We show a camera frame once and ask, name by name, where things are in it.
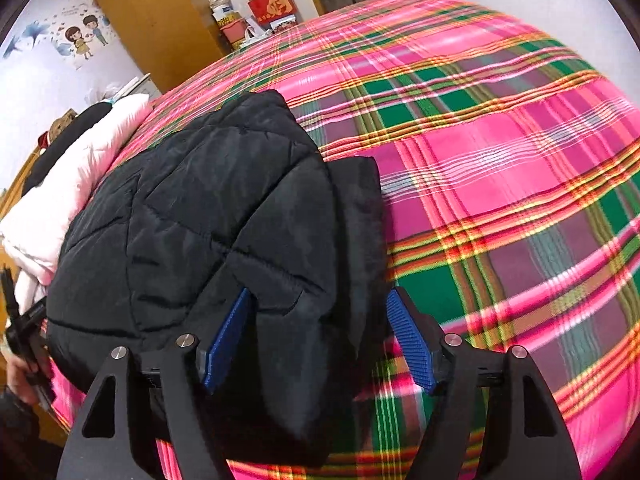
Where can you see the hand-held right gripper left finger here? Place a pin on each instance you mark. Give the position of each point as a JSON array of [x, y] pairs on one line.
[[225, 340]]

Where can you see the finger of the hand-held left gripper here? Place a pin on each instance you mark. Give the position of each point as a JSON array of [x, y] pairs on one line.
[[9, 295]]

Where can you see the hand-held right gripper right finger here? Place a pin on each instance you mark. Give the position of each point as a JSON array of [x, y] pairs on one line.
[[410, 340]]

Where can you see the black puffer jacket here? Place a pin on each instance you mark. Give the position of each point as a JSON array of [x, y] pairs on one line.
[[210, 220]]

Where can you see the person's left forearm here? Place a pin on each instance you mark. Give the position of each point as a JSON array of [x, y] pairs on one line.
[[17, 425]]

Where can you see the person's left hand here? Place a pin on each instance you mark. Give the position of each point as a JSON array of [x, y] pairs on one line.
[[20, 380]]

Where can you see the pale pink quilt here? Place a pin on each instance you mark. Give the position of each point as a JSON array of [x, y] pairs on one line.
[[65, 180]]

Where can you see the black pillow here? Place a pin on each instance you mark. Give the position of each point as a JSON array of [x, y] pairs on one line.
[[65, 145]]

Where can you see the brown plush toy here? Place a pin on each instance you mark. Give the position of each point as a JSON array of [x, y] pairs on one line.
[[64, 122]]

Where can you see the pink plaid bed sheet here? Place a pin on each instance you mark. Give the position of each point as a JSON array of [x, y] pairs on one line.
[[475, 160]]

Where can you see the wooden wardrobe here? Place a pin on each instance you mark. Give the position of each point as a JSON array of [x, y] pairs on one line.
[[155, 25]]

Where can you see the white plastic bag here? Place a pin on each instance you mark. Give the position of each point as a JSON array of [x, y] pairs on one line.
[[253, 31]]

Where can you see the stack of colourful gift boxes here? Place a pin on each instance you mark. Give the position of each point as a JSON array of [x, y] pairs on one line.
[[226, 22]]

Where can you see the red gift box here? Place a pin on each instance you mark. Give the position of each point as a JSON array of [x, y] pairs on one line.
[[272, 7]]

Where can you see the cartoon wall poster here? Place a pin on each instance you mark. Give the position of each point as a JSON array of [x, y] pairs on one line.
[[80, 35]]

